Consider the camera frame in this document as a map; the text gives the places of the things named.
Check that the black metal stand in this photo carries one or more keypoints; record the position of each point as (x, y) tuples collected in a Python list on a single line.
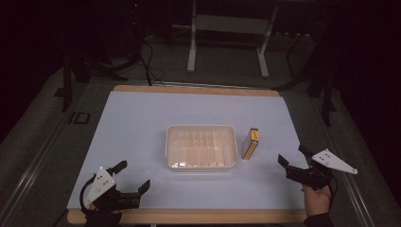
[(327, 94), (66, 82)]

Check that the black rectangular floor frame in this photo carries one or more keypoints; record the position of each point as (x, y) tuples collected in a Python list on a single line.
[(80, 118)]

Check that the yellow and brown box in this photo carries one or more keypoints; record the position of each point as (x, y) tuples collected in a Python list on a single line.
[(250, 144)]

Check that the white table mat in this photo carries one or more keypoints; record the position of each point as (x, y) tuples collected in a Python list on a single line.
[(142, 126)]

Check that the wooden table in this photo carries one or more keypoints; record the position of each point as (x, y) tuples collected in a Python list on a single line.
[(195, 90)]

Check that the person's dark sleeve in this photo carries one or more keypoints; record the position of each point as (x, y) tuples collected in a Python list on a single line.
[(319, 220), (102, 219)]

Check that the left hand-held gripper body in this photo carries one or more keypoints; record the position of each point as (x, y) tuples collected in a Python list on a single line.
[(121, 199)]

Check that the white plastic tray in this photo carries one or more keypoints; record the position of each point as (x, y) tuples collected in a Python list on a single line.
[(201, 148)]

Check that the person's right dark sleeve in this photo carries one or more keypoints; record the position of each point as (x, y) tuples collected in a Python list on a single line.
[(319, 220)]

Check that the person's right hand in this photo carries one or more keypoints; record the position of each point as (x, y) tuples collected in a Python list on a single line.
[(316, 200)]

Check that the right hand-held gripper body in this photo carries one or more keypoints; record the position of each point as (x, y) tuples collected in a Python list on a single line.
[(307, 174)]

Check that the person's left dark sleeve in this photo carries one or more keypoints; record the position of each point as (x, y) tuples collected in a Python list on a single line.
[(102, 219)]

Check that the white metal stand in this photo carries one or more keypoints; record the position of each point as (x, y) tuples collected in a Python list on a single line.
[(230, 24)]

